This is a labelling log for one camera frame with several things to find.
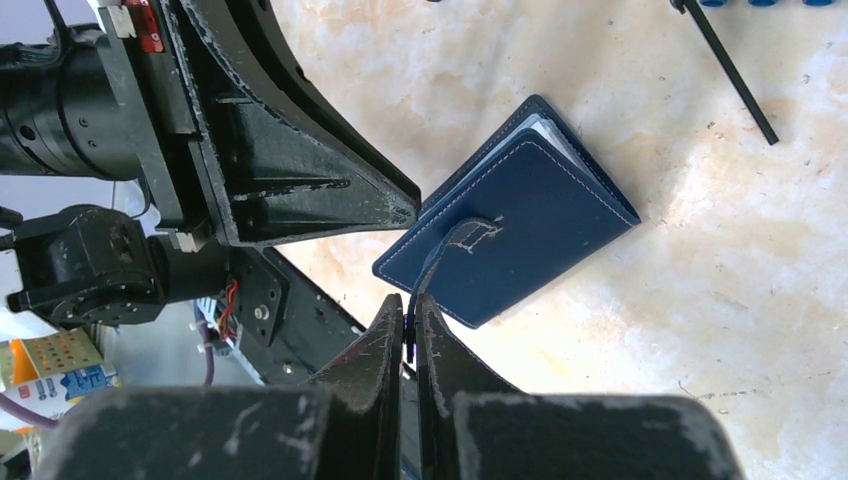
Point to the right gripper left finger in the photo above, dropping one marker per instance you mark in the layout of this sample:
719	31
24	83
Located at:
361	431

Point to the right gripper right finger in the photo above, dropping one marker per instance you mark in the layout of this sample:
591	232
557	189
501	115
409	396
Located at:
449	376

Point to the yellow red blue toy block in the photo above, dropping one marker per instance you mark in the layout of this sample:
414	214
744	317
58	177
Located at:
767	3

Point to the black tripod stand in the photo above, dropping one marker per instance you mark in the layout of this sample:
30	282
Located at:
693	9

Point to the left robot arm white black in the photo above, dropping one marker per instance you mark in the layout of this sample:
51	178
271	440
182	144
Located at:
79	228

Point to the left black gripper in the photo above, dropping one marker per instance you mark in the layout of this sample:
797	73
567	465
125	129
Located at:
231	136

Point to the dark blue card holder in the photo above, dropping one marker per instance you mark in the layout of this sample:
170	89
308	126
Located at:
527	206

